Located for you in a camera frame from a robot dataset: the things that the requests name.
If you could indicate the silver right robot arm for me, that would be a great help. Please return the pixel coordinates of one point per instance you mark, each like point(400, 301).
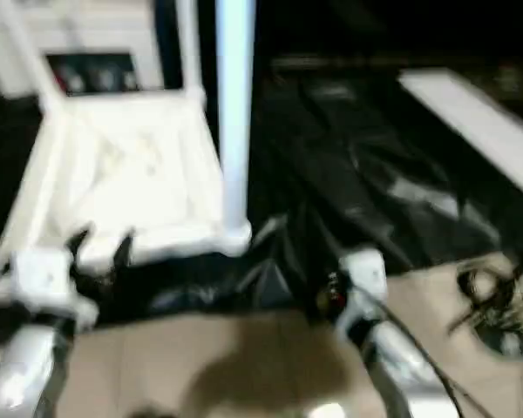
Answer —
point(401, 366)

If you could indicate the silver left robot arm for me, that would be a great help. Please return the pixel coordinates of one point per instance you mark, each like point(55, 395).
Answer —
point(22, 366)

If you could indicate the white plastic table top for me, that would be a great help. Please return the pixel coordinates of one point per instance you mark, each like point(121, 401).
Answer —
point(131, 165)

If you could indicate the black furniture with gold label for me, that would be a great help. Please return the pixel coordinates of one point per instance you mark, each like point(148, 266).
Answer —
point(375, 26)

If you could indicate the white cabinet with glass doors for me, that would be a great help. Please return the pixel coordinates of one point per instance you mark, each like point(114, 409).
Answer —
point(87, 35)

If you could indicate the black mat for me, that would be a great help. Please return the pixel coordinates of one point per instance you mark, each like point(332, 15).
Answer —
point(375, 174)

